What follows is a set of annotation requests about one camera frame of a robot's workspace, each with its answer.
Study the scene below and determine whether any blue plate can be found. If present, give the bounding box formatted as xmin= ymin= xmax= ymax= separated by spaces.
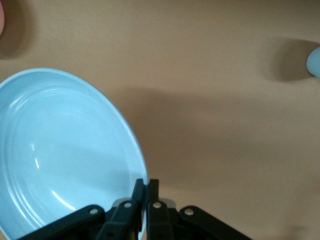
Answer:
xmin=0 ymin=67 xmax=148 ymax=240

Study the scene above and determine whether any small pink bowl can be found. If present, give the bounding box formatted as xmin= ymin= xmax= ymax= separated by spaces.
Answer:
xmin=0 ymin=4 xmax=5 ymax=36

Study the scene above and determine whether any blue cup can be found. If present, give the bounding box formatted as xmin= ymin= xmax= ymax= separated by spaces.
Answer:
xmin=306 ymin=46 xmax=320 ymax=77

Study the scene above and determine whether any brown table cover sheet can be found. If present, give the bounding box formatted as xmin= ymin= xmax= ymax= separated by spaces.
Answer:
xmin=0 ymin=0 xmax=320 ymax=240

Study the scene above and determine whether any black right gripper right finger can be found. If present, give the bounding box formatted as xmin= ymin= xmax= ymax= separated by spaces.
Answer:
xmin=146 ymin=178 xmax=251 ymax=240

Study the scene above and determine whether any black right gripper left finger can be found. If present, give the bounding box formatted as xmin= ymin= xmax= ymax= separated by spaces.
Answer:
xmin=23 ymin=178 xmax=145 ymax=240

